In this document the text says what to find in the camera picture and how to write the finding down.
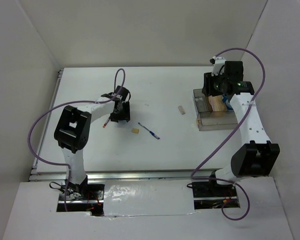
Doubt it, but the white foam cover panel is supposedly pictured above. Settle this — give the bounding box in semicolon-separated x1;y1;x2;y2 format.
103;179;195;217

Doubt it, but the transparent compartment organizer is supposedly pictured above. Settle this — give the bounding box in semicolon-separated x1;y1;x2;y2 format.
192;89;238;131

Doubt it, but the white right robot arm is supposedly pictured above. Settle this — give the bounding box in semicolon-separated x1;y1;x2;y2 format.
202;57;280;196

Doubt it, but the pink glue stick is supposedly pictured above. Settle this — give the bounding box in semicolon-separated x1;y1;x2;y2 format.
209;96;226;112

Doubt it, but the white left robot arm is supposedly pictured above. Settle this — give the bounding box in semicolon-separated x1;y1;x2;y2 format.
54;86;131;200

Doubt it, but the blue white jar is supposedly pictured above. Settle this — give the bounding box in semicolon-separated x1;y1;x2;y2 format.
222;94;231;108

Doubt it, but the yellow eraser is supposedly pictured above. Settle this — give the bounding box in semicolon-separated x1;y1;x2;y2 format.
132;128;139;134

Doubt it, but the purple cable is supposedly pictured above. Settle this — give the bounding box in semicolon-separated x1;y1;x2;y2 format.
190;47;267;221
27;68;127;211

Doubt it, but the blue pen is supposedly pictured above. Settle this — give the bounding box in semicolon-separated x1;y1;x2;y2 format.
138;122;161;140

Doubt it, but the red pen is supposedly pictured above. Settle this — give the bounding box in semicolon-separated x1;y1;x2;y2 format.
102;118;110;128

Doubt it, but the aluminium front rail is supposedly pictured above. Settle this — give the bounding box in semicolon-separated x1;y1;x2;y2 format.
27;169;266;181

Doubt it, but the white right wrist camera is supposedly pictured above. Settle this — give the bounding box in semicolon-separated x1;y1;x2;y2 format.
210;56;226;77

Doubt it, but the white dirty eraser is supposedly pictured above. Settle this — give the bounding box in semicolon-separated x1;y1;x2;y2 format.
178;105;186;115

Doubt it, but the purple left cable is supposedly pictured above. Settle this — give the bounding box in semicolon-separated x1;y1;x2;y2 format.
27;68;127;211

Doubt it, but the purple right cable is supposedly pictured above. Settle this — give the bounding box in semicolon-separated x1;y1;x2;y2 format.
190;47;267;221

